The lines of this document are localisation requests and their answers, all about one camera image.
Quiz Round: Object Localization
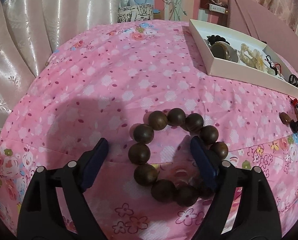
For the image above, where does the white power strip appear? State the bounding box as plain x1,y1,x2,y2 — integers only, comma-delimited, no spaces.
209,3,227,14

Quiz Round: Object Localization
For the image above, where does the cream satin curtain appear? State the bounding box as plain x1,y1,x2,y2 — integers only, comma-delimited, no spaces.
0,0,121,133

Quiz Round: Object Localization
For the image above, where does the black white patterned bag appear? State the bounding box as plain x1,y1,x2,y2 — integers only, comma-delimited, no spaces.
118,4,153,23

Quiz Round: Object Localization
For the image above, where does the light blue paper bag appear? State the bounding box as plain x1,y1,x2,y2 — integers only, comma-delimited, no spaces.
119,0,154,7

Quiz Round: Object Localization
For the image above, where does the pink floral bedsheet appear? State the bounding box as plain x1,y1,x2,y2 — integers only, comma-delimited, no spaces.
0,20,298,239

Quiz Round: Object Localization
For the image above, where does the green jade pendant black cord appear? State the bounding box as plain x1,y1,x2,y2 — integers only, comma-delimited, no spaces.
266,64,280,76

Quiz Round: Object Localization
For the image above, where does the brown wooden bead bracelet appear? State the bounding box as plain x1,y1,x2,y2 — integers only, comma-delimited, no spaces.
127,107,229,208

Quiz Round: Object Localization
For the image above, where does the pink headboard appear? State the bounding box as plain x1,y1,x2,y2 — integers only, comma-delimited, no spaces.
228,0,298,50

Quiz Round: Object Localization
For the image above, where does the white shallow cardboard tray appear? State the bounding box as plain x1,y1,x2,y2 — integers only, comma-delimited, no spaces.
189,20,298,98

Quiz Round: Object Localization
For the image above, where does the black scrunchie with silver charm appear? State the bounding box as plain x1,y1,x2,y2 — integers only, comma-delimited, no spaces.
207,35,230,46

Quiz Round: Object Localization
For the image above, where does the brown oval pendant black cord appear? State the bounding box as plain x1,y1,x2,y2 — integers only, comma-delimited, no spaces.
279,98,298,133

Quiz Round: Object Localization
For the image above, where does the white strap wristwatch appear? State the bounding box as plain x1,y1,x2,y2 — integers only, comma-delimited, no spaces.
210,41,239,63

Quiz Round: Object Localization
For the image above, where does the cream fabric flower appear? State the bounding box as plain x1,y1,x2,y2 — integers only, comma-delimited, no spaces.
239,43,267,72

